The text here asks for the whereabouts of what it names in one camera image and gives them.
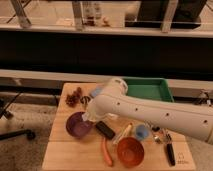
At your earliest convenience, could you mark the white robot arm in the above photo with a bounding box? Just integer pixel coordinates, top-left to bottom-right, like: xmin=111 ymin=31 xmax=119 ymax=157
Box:
xmin=82 ymin=77 xmax=213 ymax=144

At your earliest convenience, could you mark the green plastic tray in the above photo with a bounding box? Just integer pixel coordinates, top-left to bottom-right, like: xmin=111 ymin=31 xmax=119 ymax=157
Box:
xmin=125 ymin=78 xmax=174 ymax=102

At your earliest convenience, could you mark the blue sponge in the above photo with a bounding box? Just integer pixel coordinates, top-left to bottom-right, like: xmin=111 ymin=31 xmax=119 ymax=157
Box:
xmin=89 ymin=87 xmax=102 ymax=98

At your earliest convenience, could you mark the black white striped ball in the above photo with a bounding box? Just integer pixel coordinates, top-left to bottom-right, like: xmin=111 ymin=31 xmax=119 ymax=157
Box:
xmin=80 ymin=96 xmax=91 ymax=105

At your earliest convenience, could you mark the brown pine cone cluster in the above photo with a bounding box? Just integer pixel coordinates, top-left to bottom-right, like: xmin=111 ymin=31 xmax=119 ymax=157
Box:
xmin=65 ymin=87 xmax=82 ymax=107

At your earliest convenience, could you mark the black rectangular block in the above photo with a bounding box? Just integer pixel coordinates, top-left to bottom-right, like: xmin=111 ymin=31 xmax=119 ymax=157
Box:
xmin=95 ymin=121 xmax=115 ymax=140

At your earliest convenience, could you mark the purple bowl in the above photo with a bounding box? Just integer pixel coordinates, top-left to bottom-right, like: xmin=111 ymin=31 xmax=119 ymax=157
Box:
xmin=66 ymin=112 xmax=93 ymax=139

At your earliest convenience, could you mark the cream wooden stick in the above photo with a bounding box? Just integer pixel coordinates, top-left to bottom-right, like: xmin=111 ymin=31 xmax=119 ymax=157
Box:
xmin=113 ymin=123 xmax=133 ymax=145

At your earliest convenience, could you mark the small blue cup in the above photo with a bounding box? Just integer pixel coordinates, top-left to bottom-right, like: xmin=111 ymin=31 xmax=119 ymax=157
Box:
xmin=134 ymin=125 xmax=149 ymax=141

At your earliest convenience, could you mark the wooden cutting board table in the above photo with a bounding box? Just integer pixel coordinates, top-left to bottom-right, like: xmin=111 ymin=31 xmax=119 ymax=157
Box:
xmin=42 ymin=83 xmax=196 ymax=171

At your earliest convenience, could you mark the small dark clip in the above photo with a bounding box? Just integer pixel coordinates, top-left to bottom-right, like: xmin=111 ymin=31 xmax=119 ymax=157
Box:
xmin=152 ymin=125 xmax=160 ymax=132

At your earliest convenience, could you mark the orange bowl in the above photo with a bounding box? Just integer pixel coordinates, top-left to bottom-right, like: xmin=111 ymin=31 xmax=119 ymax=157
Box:
xmin=117 ymin=137 xmax=144 ymax=168

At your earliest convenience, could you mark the orange carrot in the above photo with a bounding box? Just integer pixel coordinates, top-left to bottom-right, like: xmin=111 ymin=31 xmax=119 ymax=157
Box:
xmin=102 ymin=138 xmax=113 ymax=167

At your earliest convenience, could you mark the black office chair base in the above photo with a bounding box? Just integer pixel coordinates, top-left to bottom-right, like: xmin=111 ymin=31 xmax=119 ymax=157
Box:
xmin=0 ymin=92 xmax=36 ymax=141

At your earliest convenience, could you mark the black handled utensil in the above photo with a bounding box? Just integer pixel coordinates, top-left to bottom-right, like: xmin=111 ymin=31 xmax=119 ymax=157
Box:
xmin=165 ymin=132 xmax=176 ymax=166

